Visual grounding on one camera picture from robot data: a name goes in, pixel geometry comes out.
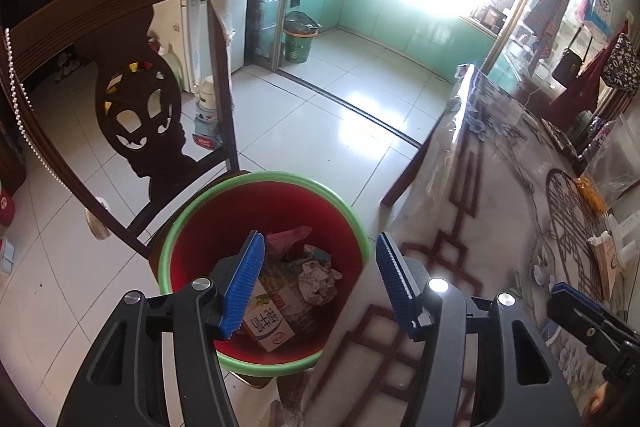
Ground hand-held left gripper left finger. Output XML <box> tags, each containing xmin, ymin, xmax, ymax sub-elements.
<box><xmin>56</xmin><ymin>231</ymin><xmax>266</xmax><ymax>427</ymax></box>

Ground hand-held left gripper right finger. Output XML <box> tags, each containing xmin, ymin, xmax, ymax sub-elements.
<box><xmin>375</xmin><ymin>232</ymin><xmax>583</xmax><ymax>427</ymax></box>

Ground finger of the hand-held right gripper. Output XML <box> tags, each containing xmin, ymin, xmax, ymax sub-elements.
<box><xmin>547</xmin><ymin>282</ymin><xmax>633</xmax><ymax>365</ymax></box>

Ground red bucket with green rim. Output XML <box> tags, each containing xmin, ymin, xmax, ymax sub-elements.
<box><xmin>157</xmin><ymin>172</ymin><xmax>368</xmax><ymax>375</ymax></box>

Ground black shoulder bag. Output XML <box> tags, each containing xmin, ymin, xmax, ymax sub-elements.
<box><xmin>551</xmin><ymin>27</ymin><xmax>591</xmax><ymax>85</ymax></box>

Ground orange white drink carton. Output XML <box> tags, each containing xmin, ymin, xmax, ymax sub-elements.
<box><xmin>242</xmin><ymin>279</ymin><xmax>298</xmax><ymax>353</ymax></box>

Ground pink wrapper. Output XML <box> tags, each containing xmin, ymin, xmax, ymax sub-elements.
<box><xmin>265</xmin><ymin>226</ymin><xmax>313</xmax><ymax>263</ymax></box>

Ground beige cardboard box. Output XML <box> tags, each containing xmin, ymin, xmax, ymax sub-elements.
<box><xmin>587</xmin><ymin>231</ymin><xmax>628</xmax><ymax>304</ymax></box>

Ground crumpled paper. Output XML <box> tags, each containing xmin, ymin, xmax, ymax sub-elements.
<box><xmin>297</xmin><ymin>257</ymin><xmax>343</xmax><ymax>305</ymax></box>

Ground patterned tablecloth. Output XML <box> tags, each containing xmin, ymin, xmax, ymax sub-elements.
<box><xmin>300</xmin><ymin>64</ymin><xmax>640</xmax><ymax>427</ymax></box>

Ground dark wooden table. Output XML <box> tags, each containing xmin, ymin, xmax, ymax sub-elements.
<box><xmin>380</xmin><ymin>107</ymin><xmax>451</xmax><ymax>208</ymax></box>

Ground yellow snack bag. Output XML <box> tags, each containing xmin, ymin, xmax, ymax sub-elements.
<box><xmin>575</xmin><ymin>176</ymin><xmax>612</xmax><ymax>214</ymax></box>

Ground beige hanging pendant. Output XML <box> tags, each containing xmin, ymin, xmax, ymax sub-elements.
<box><xmin>85</xmin><ymin>206</ymin><xmax>112</xmax><ymax>240</ymax></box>

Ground clear plastic bag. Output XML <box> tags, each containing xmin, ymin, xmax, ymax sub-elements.
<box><xmin>585</xmin><ymin>116</ymin><xmax>640</xmax><ymax>208</ymax></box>

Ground white kettle jug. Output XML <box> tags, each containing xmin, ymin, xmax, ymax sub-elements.
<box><xmin>196</xmin><ymin>76</ymin><xmax>218</xmax><ymax>112</ymax></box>

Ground red hanging garment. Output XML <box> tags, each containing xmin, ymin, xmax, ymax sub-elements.
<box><xmin>550</xmin><ymin>24</ymin><xmax>626</xmax><ymax>122</ymax></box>

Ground green detergent bottle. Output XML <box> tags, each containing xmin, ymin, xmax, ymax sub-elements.
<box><xmin>157</xmin><ymin>44</ymin><xmax>184</xmax><ymax>94</ymax></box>

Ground small box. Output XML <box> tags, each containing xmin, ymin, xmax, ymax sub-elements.
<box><xmin>0</xmin><ymin>239</ymin><xmax>16</xmax><ymax>276</ymax></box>

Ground yellow plastic toy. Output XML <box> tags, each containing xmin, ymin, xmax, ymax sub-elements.
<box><xmin>105</xmin><ymin>61</ymin><xmax>167</xmax><ymax>112</ymax></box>

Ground green kitchen waste bin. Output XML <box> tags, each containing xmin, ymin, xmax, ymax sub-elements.
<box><xmin>283</xmin><ymin>11</ymin><xmax>321</xmax><ymax>65</ymax></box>

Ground black white patterned bag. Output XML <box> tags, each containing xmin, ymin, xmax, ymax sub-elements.
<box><xmin>600</xmin><ymin>32</ymin><xmax>640</xmax><ymax>90</ymax></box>

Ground teal kitchen cabinets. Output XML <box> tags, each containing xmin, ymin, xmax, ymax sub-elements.
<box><xmin>250</xmin><ymin>0</ymin><xmax>501</xmax><ymax>80</ymax></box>

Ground shoes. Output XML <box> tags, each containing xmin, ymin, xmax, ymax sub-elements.
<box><xmin>54</xmin><ymin>52</ymin><xmax>82</xmax><ymax>84</ymax></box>

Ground blue white hanging bag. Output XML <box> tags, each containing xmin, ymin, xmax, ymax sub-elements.
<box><xmin>575</xmin><ymin>0</ymin><xmax>613</xmax><ymax>35</ymax></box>

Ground dark carved wooden chair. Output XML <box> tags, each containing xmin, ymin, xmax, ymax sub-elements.
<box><xmin>0</xmin><ymin>0</ymin><xmax>281</xmax><ymax>388</ymax></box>

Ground pearl bead string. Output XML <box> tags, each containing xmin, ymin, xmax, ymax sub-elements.
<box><xmin>5</xmin><ymin>29</ymin><xmax>108</xmax><ymax>212</ymax></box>

